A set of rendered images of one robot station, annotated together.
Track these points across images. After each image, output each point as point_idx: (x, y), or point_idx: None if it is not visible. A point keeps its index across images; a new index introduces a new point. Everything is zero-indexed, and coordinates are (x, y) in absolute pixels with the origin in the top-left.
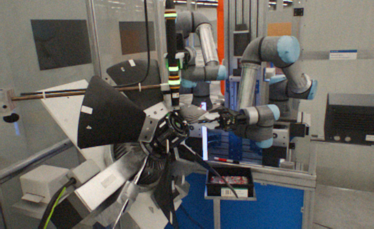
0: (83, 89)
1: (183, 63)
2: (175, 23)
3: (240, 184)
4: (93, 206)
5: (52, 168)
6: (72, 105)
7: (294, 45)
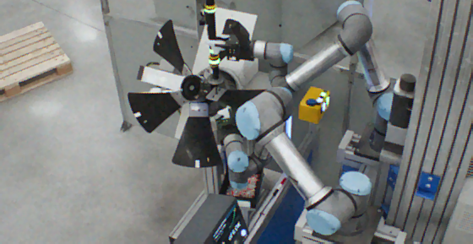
0: (206, 22)
1: (229, 52)
2: (209, 17)
3: (221, 184)
4: (143, 79)
5: (247, 62)
6: (223, 27)
7: (245, 121)
